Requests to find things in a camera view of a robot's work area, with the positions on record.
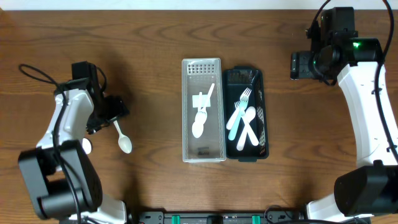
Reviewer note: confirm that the dark green plastic basket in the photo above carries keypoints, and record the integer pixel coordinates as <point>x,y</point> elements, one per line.
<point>235,81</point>

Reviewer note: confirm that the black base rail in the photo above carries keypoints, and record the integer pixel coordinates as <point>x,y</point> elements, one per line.
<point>270,216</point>

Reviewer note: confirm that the white plastic spoon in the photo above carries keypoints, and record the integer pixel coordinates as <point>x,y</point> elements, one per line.
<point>124,142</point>
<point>197,126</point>
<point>202,114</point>
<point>87,145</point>
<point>245,130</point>

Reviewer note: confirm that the white plastic fork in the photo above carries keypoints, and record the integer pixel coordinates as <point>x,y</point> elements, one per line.
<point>251,133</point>
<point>243,103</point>
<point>233,117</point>

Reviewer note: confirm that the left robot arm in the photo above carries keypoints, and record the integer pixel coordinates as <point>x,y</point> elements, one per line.
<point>60,178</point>

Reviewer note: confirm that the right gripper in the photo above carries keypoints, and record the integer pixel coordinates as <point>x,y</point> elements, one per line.
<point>299,66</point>

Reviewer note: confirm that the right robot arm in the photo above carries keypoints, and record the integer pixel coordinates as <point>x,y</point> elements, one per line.
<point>371,189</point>

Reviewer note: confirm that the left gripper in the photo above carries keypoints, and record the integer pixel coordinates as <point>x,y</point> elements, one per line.
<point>111,115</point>

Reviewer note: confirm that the clear plastic basket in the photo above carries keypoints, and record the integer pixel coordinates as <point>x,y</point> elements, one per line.
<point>197,76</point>

